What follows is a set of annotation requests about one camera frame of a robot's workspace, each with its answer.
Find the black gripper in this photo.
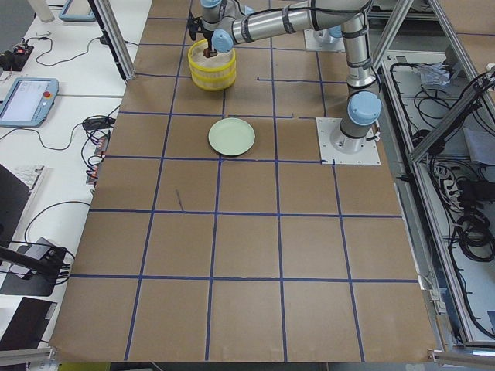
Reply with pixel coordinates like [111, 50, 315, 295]
[203, 30, 213, 49]

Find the yellow steamer layer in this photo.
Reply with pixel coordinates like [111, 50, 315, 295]
[191, 71, 237, 91]
[187, 39, 236, 78]

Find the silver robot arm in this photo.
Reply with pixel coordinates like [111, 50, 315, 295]
[187, 0, 382, 155]

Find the light green plate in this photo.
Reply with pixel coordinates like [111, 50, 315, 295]
[208, 117, 255, 156]

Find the blue teach pendant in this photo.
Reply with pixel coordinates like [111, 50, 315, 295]
[59, 0, 96, 22]
[1, 77, 59, 128]

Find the black power adapter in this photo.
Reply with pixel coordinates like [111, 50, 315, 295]
[83, 117, 115, 131]

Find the white cylinder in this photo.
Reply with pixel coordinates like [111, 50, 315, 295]
[29, 0, 54, 22]

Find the white keyboard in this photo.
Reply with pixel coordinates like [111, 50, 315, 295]
[12, 165, 51, 209]

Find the crumpled white paper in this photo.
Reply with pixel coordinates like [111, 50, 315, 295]
[415, 63, 450, 86]

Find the white power strip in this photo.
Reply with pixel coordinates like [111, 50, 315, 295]
[432, 165, 464, 213]

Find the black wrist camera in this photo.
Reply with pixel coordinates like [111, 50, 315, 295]
[187, 12, 203, 41]

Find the aluminium frame post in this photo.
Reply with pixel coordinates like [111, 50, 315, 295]
[88, 0, 135, 82]

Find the square robot base plate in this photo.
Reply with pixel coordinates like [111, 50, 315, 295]
[316, 117, 381, 166]

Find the circuit board with wires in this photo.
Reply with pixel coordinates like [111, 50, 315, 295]
[12, 43, 34, 57]

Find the black camera stand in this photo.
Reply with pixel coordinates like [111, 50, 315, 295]
[1, 238, 70, 297]

